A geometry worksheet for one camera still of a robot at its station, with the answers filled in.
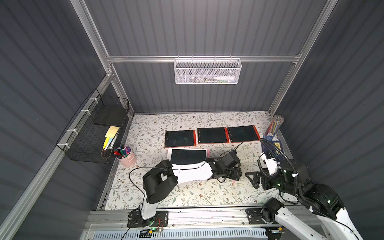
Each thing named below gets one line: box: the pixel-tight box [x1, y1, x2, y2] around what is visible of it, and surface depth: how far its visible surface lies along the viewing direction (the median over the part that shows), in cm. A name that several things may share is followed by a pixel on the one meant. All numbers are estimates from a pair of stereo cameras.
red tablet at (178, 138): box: [164, 129, 197, 148], surface depth 107 cm
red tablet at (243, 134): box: [227, 125, 261, 143], surface depth 110 cm
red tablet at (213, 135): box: [197, 127, 230, 144], surface depth 110 cm
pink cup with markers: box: [113, 144, 137, 168], surface depth 86 cm
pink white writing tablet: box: [167, 148, 211, 165], surface depth 100 cm
